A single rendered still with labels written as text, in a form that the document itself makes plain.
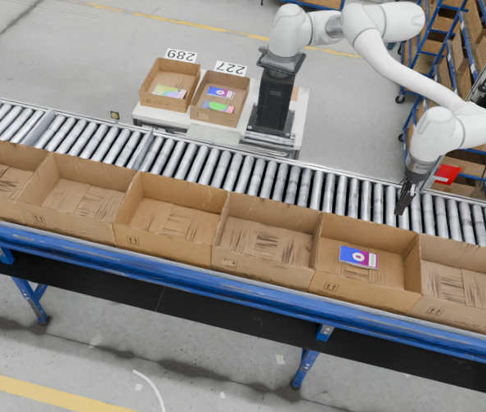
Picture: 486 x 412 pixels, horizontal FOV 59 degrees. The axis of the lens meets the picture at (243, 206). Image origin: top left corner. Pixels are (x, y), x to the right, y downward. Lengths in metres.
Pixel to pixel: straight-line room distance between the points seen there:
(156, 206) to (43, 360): 1.14
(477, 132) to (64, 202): 1.60
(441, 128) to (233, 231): 0.93
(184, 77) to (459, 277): 1.96
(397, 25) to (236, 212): 0.96
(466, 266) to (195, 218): 1.17
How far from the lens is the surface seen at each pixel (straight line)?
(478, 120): 1.50
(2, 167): 2.26
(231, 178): 2.25
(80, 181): 2.09
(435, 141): 1.40
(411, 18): 1.83
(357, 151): 3.76
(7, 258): 2.20
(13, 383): 2.67
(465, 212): 2.52
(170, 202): 1.95
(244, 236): 1.84
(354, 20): 1.73
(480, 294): 2.04
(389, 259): 1.95
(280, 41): 2.27
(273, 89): 2.40
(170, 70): 2.96
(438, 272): 2.00
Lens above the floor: 2.38
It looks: 50 degrees down
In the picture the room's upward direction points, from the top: 8 degrees clockwise
